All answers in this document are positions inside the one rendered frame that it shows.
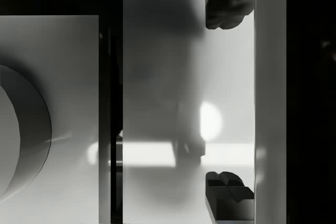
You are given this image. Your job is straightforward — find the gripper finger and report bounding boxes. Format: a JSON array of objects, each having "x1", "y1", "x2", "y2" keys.
[
  {"x1": 205, "y1": 170, "x2": 255, "y2": 224},
  {"x1": 205, "y1": 0, "x2": 255, "y2": 30}
]

